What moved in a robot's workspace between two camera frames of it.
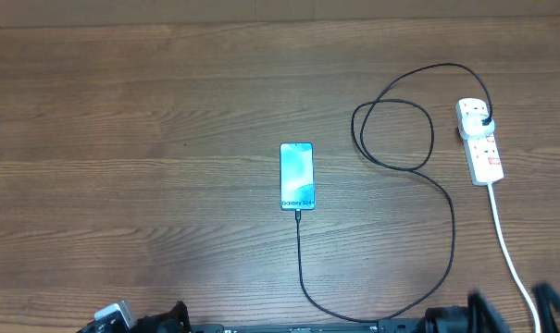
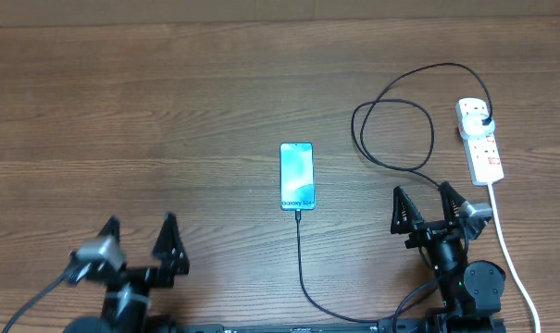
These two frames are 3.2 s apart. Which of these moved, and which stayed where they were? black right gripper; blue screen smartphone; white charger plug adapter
Moved: black right gripper
Stayed: blue screen smartphone; white charger plug adapter
